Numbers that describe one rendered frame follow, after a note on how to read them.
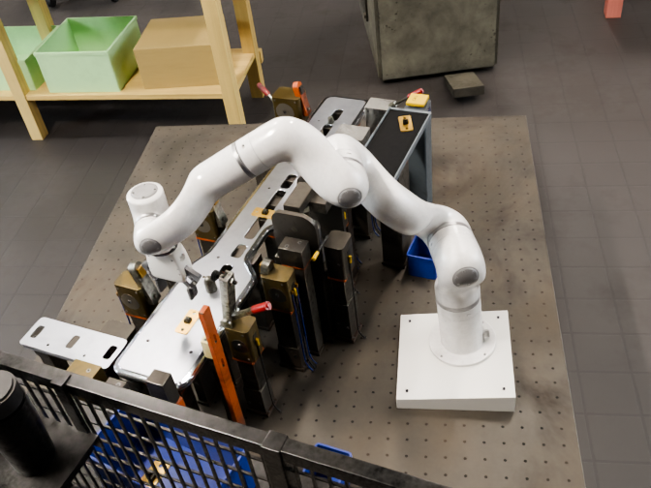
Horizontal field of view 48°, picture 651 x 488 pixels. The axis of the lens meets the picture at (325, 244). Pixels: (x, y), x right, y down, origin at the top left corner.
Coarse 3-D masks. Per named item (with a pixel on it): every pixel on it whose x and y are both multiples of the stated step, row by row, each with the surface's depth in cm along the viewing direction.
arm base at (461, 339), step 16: (480, 304) 199; (448, 320) 199; (464, 320) 197; (480, 320) 202; (432, 336) 213; (448, 336) 203; (464, 336) 201; (480, 336) 205; (432, 352) 209; (448, 352) 207; (464, 352) 205; (480, 352) 205
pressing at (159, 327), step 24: (336, 96) 274; (312, 120) 262; (336, 120) 260; (360, 120) 261; (288, 168) 241; (264, 192) 233; (288, 192) 232; (240, 216) 225; (216, 240) 219; (240, 240) 217; (192, 264) 211; (216, 264) 210; (240, 264) 209; (240, 288) 201; (168, 312) 197; (216, 312) 195; (144, 336) 192; (168, 336) 191; (192, 336) 190; (120, 360) 186; (144, 360) 185; (168, 360) 184; (192, 360) 184
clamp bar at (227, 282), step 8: (216, 272) 175; (232, 272) 175; (216, 280) 176; (224, 280) 173; (232, 280) 174; (224, 288) 174; (232, 288) 177; (224, 296) 177; (232, 296) 179; (224, 304) 179; (232, 304) 181; (224, 312) 181; (232, 312) 182
